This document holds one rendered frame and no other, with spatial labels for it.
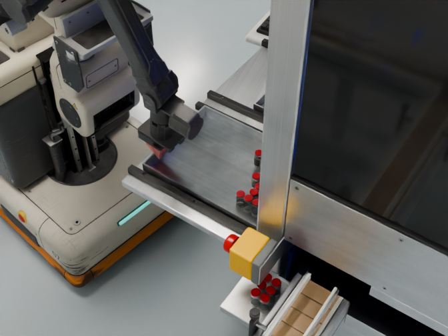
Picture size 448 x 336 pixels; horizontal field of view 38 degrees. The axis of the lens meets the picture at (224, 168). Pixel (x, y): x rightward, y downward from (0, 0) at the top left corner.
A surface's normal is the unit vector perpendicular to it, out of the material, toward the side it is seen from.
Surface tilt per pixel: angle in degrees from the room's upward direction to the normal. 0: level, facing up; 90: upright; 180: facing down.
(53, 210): 0
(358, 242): 90
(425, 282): 90
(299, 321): 0
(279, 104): 90
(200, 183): 0
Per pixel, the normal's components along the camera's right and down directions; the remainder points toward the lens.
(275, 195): -0.56, 0.62
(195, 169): 0.00, -0.67
